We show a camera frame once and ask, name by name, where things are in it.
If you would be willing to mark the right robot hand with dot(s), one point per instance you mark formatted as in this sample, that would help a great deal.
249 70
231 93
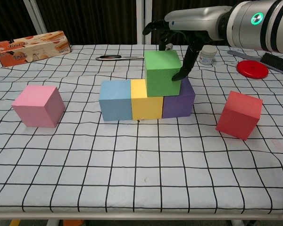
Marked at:
193 21

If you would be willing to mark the green foam cube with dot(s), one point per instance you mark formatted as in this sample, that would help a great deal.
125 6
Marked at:
162 77

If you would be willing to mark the purple foam cube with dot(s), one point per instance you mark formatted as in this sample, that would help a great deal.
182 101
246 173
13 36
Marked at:
179 106

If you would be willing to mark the blue foam cube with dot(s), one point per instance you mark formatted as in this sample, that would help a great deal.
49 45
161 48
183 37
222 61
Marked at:
115 103

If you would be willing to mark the pink foam cube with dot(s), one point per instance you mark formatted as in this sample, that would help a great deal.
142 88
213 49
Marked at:
35 108

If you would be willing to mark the yellow foam cube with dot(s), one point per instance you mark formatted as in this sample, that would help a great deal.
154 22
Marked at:
146 108

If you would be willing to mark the red foam cube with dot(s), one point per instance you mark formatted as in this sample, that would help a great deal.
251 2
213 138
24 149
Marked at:
238 115

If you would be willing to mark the black pleated curtain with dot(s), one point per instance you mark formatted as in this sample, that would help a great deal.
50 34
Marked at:
7 16
158 9
89 18

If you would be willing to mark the small white jar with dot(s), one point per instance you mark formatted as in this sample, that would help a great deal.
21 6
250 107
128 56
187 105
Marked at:
207 57

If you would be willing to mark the red round plastic lid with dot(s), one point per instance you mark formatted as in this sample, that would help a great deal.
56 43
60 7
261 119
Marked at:
252 69

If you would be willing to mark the grey brush with black bristles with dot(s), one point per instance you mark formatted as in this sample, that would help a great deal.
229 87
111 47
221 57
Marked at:
276 62

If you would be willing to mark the steel ladle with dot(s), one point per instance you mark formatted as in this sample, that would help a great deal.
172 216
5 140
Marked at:
108 57

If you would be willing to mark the white black-grid tablecloth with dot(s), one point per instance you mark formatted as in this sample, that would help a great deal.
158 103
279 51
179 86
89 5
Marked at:
141 164

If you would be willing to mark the orange biscuit box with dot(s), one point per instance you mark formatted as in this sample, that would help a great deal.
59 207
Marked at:
26 51

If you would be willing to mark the white table leg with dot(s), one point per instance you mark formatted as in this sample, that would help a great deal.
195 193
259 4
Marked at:
53 223
237 223

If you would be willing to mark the orange object under table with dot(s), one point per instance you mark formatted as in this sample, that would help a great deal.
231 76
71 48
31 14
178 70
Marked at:
73 223

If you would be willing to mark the yellow object under table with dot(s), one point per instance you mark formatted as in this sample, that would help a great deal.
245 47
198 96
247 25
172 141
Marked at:
14 223

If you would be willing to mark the grey table edge rail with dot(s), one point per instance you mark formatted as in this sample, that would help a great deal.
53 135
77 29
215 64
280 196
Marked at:
141 215

